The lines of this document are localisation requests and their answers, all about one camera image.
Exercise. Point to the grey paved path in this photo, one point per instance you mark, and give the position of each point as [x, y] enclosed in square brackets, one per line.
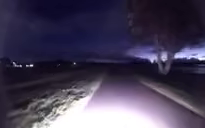
[126, 100]

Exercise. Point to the dark grass verge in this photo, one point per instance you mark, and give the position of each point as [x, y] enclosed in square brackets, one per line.
[40, 96]
[186, 86]

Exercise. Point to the dark tree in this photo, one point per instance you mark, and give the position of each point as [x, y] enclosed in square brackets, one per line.
[166, 30]

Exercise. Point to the pale water surface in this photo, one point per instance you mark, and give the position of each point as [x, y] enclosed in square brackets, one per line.
[200, 69]

